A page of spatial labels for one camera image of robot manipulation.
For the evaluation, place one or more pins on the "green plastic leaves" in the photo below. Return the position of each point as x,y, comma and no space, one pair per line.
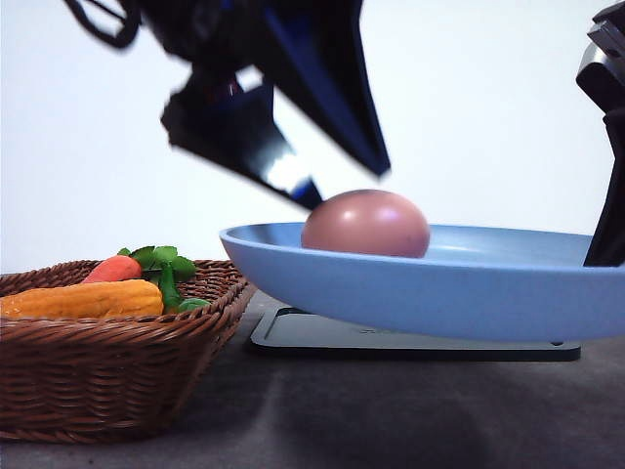
164,266

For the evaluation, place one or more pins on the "light blue plate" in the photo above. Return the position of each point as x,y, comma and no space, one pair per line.
491,281

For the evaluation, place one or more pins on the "dark green rectangular tray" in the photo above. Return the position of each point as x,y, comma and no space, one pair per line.
300,333

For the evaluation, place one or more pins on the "brown egg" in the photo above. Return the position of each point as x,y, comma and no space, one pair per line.
366,222

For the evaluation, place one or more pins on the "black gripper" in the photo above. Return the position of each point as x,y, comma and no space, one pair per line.
312,50
601,77

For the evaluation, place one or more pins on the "yellow toy corn cob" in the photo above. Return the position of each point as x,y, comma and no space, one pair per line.
98,299

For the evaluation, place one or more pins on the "orange toy carrot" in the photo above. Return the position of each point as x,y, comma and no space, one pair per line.
118,267

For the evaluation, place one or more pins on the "brown wicker basket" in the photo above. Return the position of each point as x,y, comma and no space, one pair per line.
95,380

